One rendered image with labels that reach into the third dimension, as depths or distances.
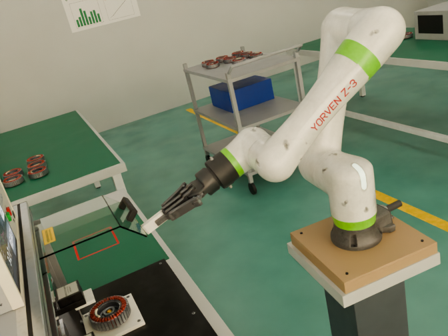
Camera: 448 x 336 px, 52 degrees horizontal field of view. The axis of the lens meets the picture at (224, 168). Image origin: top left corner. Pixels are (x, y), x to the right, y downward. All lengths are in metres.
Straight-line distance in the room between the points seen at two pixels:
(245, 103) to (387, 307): 2.55
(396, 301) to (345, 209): 0.36
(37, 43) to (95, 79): 0.80
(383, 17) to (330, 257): 0.65
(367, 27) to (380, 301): 0.78
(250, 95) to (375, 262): 2.63
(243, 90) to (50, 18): 3.17
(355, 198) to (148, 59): 5.37
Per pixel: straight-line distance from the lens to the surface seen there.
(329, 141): 1.42
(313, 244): 1.44
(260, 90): 3.83
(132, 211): 1.27
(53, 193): 2.61
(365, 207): 1.34
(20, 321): 0.91
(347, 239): 1.38
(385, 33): 1.24
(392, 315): 1.56
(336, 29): 1.37
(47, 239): 1.28
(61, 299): 1.30
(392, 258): 1.36
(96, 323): 1.34
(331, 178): 1.30
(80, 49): 6.28
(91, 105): 6.37
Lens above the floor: 1.58
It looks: 22 degrees down
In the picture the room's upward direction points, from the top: 13 degrees counter-clockwise
